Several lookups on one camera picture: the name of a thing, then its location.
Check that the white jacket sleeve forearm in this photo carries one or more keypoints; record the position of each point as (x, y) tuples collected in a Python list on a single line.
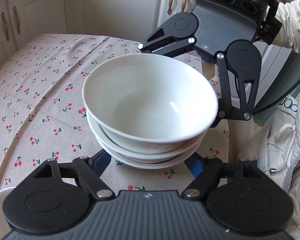
[(288, 15)]

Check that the finger of the right gripper linkage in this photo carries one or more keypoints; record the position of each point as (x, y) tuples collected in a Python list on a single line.
[(211, 73)]

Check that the white jacket torso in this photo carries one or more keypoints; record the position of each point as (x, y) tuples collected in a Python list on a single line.
[(279, 154)]

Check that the large white bowl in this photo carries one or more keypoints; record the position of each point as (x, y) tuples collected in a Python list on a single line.
[(149, 103)]

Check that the white kitchen base cabinets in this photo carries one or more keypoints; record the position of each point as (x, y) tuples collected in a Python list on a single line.
[(23, 20)]

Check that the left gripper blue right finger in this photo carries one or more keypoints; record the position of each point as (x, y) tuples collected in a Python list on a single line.
[(195, 164)]

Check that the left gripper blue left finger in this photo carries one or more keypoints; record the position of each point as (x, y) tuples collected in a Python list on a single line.
[(98, 163)]

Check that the cherry print tablecloth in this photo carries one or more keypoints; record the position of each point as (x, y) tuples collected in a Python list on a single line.
[(42, 114)]

